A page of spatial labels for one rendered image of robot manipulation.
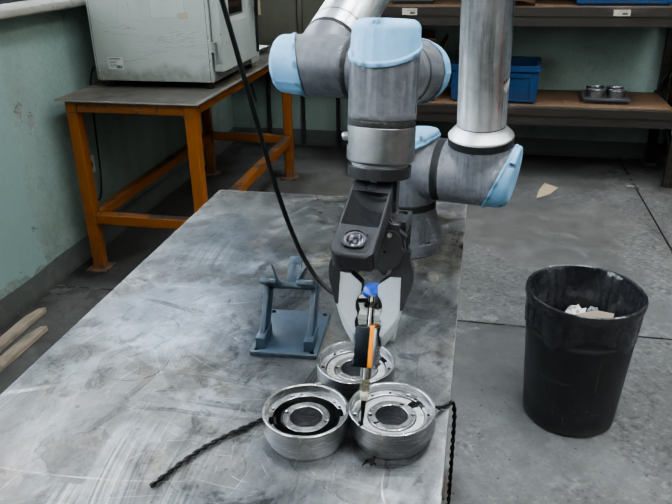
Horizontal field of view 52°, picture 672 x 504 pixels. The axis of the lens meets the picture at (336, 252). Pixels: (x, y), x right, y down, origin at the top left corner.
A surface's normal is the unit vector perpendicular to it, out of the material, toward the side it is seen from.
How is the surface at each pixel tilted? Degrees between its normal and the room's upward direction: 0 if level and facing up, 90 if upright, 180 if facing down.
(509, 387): 0
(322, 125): 90
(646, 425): 0
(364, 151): 82
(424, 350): 0
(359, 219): 23
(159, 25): 90
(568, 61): 90
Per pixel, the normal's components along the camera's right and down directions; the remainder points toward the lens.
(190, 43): -0.23, 0.41
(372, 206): -0.06, -0.68
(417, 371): -0.01, -0.91
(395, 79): 0.22, 0.29
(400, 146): 0.52, 0.26
